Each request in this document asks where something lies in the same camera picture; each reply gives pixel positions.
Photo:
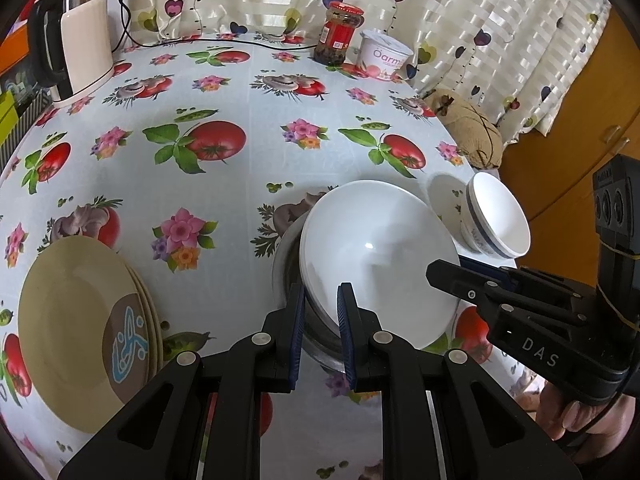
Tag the person's right hand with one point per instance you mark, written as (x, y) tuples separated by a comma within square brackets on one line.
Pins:
[(565, 412)]

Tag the large white bowl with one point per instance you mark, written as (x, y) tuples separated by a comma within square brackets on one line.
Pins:
[(380, 240)]

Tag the vegetable print tablecloth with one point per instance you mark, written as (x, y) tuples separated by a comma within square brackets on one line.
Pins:
[(240, 175)]

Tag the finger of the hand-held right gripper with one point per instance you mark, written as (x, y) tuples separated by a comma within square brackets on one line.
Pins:
[(460, 282), (492, 274)]

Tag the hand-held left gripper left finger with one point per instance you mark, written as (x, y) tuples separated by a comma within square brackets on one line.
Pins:
[(297, 330)]

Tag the white electric kettle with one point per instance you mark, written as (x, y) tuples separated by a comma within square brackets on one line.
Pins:
[(87, 45)]

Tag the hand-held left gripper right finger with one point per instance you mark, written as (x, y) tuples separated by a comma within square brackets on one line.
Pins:
[(345, 330)]

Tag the orange box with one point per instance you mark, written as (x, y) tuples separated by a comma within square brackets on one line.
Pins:
[(12, 52)]

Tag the stainless steel bowl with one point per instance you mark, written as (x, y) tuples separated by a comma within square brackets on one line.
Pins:
[(287, 265)]

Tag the glass jar with red lid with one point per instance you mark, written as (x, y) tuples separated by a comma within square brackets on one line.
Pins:
[(337, 35)]

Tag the beige cushion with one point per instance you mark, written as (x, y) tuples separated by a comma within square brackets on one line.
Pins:
[(470, 130)]

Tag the white bowl with blue rim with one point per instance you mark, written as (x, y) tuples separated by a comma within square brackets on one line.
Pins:
[(500, 210)]

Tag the wooden cabinet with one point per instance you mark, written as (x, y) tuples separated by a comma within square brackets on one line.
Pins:
[(565, 110)]

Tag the beige plate with blue motif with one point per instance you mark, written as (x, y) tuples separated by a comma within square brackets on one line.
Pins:
[(65, 320), (154, 340)]

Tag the white yogurt tub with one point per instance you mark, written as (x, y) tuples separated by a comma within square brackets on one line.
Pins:
[(382, 57)]

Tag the lime green box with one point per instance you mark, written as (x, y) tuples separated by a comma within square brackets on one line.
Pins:
[(7, 110)]

